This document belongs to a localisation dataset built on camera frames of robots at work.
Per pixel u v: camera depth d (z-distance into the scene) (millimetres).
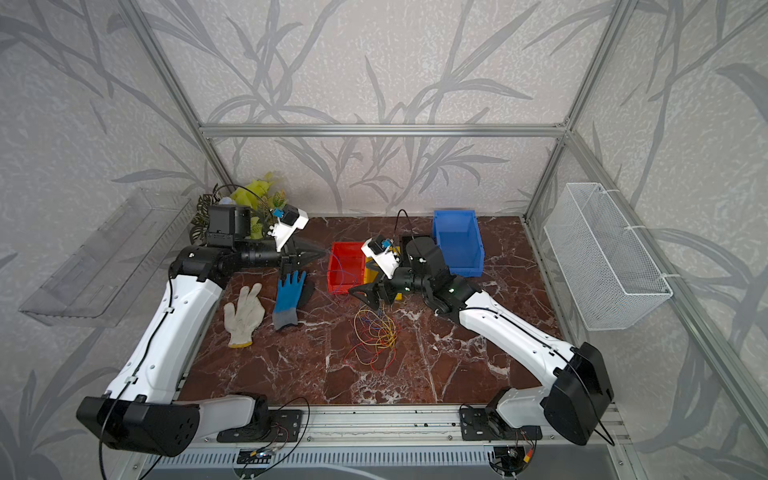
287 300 966
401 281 619
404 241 608
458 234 1221
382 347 851
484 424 657
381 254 599
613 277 596
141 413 366
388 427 749
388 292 617
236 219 543
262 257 576
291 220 569
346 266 1077
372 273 990
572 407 385
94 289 633
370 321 897
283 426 733
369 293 605
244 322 912
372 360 817
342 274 970
